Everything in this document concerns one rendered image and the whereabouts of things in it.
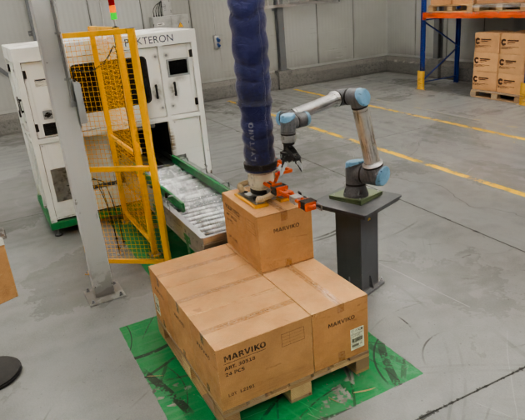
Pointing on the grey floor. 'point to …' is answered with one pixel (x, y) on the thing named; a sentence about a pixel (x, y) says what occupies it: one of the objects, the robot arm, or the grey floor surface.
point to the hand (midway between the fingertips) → (292, 174)
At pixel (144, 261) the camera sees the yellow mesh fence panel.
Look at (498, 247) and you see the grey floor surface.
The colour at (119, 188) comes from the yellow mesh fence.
